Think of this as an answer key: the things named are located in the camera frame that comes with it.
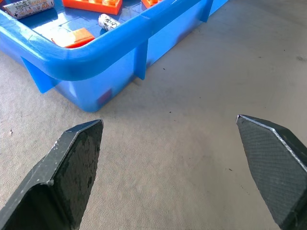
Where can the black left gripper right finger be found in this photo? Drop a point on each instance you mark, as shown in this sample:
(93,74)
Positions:
(273,158)

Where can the blue plastic bin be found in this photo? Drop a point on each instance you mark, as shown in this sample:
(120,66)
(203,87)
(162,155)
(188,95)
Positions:
(134,48)

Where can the white AA battery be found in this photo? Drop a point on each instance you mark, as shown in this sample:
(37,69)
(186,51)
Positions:
(108,22)
(27,8)

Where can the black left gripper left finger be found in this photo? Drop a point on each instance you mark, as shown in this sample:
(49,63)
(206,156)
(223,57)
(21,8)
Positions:
(72,167)

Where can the orange building block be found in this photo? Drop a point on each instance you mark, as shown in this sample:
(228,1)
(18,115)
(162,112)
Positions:
(93,5)
(74,38)
(149,3)

